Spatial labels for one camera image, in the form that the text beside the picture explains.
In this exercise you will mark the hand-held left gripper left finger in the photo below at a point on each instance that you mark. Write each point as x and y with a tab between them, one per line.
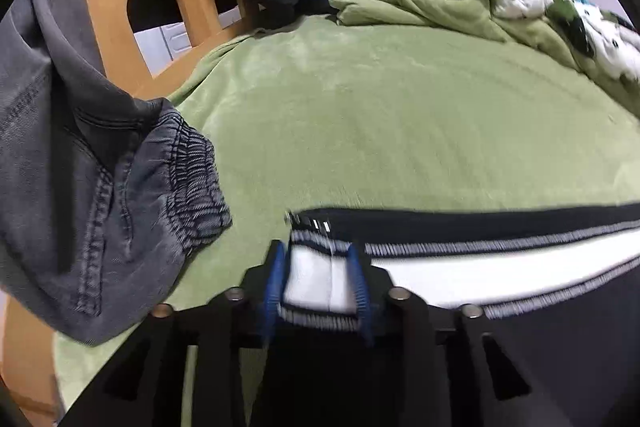
275	279

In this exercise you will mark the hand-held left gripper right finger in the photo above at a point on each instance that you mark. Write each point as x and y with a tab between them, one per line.
358	279

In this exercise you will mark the black pants with striped waistband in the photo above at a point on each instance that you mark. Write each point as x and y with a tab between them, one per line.
500	277

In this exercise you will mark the grey jeans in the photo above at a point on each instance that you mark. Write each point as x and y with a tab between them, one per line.
75	157

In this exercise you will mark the white cabinet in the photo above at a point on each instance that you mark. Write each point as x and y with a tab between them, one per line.
170	42

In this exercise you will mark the wooden bed frame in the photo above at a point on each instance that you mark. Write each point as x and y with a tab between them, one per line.
110	7

